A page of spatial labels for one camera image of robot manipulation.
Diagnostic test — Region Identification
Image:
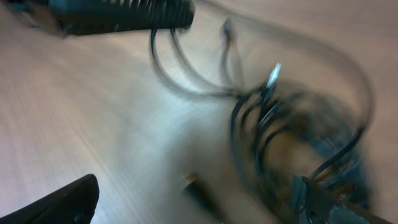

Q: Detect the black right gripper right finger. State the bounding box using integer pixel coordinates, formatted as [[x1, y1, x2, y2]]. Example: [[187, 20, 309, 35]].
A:
[[290, 175, 391, 224]]

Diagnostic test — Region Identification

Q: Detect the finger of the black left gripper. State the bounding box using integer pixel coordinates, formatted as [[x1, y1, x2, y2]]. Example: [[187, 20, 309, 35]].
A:
[[49, 0, 195, 35]]

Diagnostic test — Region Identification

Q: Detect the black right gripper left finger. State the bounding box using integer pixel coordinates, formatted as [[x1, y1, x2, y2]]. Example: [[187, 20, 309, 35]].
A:
[[1, 174, 100, 224]]

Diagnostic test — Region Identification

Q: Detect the black USB cable bundle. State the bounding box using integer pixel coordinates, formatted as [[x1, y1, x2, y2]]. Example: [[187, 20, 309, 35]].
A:
[[149, 18, 374, 224]]

